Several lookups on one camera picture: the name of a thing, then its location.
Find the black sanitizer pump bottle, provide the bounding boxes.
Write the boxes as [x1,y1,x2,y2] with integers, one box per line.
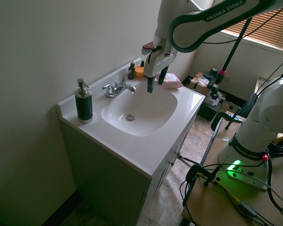
[75,78,94,124]

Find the brown dropper bottle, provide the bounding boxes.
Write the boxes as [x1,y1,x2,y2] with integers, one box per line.
[128,60,136,80]

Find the chrome sink faucet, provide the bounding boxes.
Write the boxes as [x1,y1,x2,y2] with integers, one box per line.
[101,70,137,98]

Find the black C-clamp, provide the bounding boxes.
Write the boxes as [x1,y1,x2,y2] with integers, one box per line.
[185,156,229,189]
[211,112,246,131]

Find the brown cardboard box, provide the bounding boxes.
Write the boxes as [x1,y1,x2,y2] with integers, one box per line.
[190,72,210,95]

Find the black tripod head gear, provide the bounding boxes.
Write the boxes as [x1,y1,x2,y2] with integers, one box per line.
[204,67,227,104]

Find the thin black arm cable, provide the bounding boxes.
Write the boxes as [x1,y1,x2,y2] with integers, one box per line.
[204,6,283,44]

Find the white vanity sink top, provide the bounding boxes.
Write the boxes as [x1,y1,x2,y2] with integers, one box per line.
[57,57,206,178]

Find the black equipment case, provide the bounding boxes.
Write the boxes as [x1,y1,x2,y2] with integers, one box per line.
[197,94,225,122]

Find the brown window blinds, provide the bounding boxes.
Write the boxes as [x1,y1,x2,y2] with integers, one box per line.
[221,4,283,54]

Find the grey vanity cabinet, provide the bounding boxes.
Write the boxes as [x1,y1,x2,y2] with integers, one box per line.
[60,115,196,226]

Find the black camera stand pole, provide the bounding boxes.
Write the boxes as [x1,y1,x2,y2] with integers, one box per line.
[218,18,252,83]

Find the yellow cable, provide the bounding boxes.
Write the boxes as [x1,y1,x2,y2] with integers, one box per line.
[213,178,241,204]

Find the orange round jar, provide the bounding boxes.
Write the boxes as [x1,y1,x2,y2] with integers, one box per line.
[134,66,146,79]

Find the pink soap package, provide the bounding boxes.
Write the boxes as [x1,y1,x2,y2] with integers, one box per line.
[155,72,184,89]

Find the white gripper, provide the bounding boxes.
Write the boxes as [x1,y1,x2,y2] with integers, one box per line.
[143,50,177,94]

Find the black tripod leg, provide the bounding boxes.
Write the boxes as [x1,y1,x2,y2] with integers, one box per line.
[179,154,201,165]

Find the grey cable adapter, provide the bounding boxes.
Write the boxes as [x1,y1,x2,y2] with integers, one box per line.
[238,201,259,218]

